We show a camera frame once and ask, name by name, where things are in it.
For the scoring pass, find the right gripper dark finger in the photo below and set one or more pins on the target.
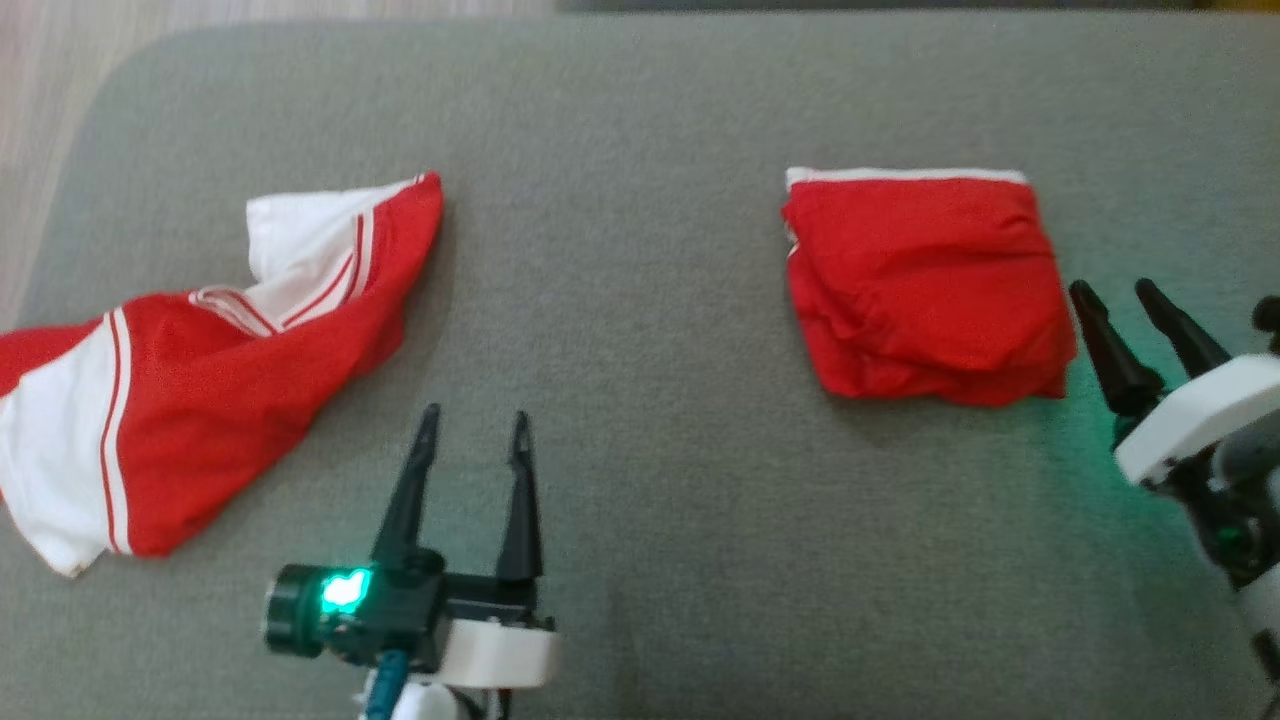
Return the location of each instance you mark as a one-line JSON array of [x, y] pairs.
[[1190, 340], [1120, 370]]

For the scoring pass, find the right gripper body white dark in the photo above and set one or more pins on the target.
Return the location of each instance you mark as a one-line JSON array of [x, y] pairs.
[[1200, 420]]

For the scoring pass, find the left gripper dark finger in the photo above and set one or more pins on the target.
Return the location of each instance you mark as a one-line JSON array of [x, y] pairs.
[[408, 510], [521, 520]]

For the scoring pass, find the left gripper body white dark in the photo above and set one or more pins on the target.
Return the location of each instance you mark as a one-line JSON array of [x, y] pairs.
[[400, 610]]

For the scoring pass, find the red shorts with white stripes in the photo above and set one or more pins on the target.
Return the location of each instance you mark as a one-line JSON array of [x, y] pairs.
[[920, 290]]

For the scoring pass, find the red white basketball jersey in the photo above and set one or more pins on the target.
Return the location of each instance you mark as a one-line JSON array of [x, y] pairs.
[[220, 400]]

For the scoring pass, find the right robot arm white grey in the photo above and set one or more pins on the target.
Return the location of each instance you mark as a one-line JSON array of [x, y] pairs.
[[1265, 610]]

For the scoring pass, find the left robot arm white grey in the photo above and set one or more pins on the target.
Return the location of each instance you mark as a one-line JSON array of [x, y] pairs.
[[430, 705]]

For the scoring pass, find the large grey sofa seat cushion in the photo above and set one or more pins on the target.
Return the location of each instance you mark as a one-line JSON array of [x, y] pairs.
[[650, 300]]

